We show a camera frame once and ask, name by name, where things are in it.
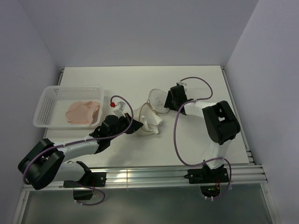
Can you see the aluminium frame rail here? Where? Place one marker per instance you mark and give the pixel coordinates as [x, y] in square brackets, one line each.
[172, 176]

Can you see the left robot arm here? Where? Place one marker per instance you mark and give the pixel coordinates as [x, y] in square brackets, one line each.
[51, 162]

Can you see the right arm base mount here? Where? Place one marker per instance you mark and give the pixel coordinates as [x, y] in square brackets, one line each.
[209, 179]

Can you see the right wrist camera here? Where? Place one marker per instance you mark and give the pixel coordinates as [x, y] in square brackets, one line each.
[182, 84]

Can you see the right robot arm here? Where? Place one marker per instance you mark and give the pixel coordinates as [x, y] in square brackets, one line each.
[221, 124]

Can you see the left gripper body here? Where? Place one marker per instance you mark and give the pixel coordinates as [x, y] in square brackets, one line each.
[123, 124]

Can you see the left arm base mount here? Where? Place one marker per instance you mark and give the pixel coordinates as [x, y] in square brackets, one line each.
[91, 183]

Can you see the white plastic basket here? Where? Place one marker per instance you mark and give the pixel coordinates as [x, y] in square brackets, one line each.
[55, 101]

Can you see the pink bra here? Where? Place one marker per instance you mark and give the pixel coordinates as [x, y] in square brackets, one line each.
[82, 112]

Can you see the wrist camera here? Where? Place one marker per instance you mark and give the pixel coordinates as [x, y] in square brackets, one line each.
[182, 84]
[119, 109]

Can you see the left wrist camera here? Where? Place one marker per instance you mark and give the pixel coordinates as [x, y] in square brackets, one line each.
[119, 109]

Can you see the white bra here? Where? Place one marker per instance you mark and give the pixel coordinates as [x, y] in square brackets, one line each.
[149, 119]

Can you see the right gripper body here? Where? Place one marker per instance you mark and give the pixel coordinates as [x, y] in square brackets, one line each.
[170, 102]

